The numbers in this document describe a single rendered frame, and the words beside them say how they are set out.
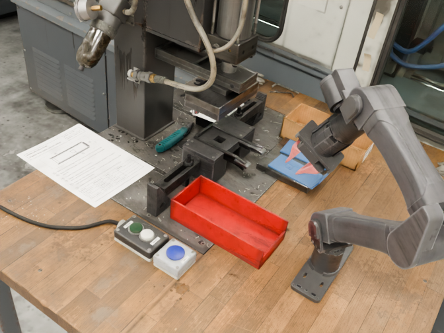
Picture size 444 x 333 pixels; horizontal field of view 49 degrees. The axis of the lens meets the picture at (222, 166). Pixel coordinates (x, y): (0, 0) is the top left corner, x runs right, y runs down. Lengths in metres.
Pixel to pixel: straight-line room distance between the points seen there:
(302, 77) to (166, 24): 0.76
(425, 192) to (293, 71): 1.12
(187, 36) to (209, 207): 0.41
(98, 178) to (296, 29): 0.91
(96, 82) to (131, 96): 1.33
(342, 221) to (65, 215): 0.63
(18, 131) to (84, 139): 1.69
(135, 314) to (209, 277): 0.18
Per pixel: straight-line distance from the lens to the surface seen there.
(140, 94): 1.34
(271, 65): 1.88
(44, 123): 3.13
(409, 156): 0.82
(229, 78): 1.16
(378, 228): 0.89
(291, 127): 1.45
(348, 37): 1.72
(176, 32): 1.18
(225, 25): 1.12
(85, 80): 2.76
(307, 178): 1.32
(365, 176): 1.43
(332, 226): 1.00
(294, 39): 1.82
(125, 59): 1.33
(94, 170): 1.31
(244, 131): 1.33
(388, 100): 0.87
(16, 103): 3.35
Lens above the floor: 1.73
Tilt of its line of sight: 38 degrees down
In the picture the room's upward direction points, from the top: 8 degrees clockwise
